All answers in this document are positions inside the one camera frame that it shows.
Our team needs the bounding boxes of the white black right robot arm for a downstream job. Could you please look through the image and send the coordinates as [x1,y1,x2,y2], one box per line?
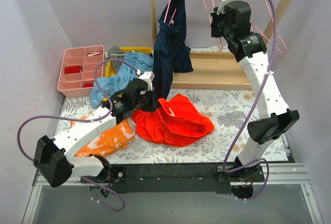
[211,0,299,181]

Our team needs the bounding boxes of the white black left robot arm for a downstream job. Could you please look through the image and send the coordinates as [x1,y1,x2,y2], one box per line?
[33,71,160,187]

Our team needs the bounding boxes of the light blue shorts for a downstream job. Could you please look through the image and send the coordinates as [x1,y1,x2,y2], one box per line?
[89,52,154,108]

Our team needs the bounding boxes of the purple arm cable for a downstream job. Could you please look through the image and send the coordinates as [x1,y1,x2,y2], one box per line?
[222,0,279,200]
[17,58,142,212]

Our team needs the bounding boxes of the floral patterned table mat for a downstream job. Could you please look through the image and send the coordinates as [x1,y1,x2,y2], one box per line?
[49,48,289,165]

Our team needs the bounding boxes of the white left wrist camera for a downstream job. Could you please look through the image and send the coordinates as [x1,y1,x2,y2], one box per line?
[138,71,155,91]

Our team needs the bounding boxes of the wooden clothes rack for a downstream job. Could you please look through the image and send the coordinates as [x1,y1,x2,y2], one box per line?
[150,0,292,91]

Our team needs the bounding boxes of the pink wire hanger with navy shorts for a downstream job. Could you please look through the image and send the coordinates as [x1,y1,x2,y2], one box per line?
[165,0,182,25]

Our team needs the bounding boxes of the orange white tie-dye shorts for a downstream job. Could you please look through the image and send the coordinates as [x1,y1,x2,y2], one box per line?
[75,119,136,157]

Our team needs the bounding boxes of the bright red-orange shorts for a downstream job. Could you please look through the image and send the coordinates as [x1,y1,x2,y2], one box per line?
[131,94,215,147]

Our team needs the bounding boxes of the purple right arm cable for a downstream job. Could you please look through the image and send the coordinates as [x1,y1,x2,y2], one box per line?
[222,0,279,200]

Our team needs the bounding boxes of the red item in bin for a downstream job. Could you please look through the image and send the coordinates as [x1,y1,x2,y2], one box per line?
[64,65,82,74]

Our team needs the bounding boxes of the yellow plastic tray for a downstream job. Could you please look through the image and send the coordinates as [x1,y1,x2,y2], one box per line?
[103,46,154,96]

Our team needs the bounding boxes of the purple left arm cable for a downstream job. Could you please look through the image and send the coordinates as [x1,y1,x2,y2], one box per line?
[17,58,142,212]

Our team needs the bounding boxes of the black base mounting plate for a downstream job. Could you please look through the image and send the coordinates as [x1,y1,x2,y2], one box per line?
[80,162,267,195]

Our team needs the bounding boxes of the navy blue mesh shorts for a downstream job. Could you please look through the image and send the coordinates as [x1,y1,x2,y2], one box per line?
[153,0,193,99]

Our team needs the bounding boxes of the grey garment in tray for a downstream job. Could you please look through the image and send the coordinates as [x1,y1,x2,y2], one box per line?
[107,46,126,71]

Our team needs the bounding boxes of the pink divided organizer bin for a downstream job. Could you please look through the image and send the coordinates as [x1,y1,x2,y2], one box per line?
[57,45,104,97]

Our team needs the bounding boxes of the aluminium frame rail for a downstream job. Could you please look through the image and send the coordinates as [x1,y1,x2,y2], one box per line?
[23,163,323,223]

